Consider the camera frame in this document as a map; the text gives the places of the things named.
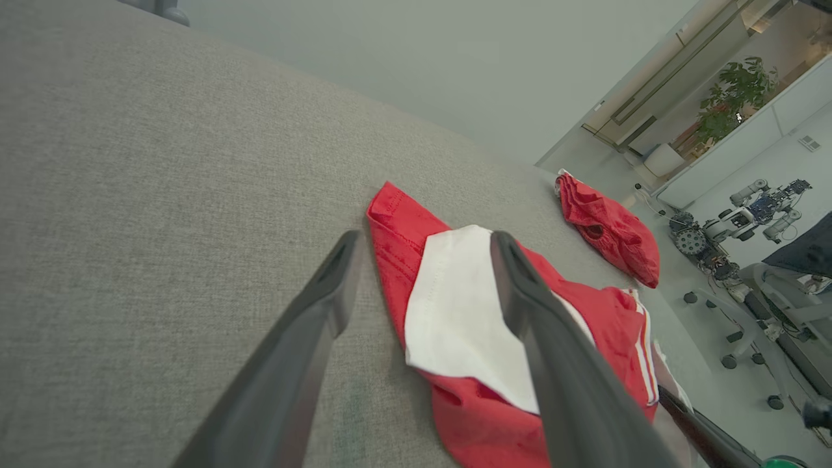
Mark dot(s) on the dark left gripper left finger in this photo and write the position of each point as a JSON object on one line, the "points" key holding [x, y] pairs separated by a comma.
{"points": [[292, 364]]}

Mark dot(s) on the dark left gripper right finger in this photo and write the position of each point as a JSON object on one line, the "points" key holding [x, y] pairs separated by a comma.
{"points": [[572, 390]]}

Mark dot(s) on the white band right gripper body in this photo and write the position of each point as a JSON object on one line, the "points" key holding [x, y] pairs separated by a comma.
{"points": [[786, 464]]}

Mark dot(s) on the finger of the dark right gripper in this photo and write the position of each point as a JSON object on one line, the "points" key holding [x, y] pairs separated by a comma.
{"points": [[705, 439]]}

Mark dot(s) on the red white basketball jersey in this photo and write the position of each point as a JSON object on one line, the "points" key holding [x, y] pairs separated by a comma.
{"points": [[455, 312]]}

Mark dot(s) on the red white-striped shorts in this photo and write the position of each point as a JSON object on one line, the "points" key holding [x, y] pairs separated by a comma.
{"points": [[611, 227]]}

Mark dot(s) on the dark blue chair seat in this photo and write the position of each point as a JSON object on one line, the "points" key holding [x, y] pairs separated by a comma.
{"points": [[806, 250]]}

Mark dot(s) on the grey background robot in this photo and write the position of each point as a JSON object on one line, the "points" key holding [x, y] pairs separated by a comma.
{"points": [[741, 218]]}

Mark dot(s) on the white plant pot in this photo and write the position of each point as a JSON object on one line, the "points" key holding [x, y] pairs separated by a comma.
{"points": [[664, 159]]}

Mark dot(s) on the white low cabinet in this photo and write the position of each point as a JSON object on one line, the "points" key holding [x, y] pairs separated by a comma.
{"points": [[734, 156]]}

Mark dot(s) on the green potted plant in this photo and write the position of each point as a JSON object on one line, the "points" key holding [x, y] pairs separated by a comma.
{"points": [[734, 97]]}

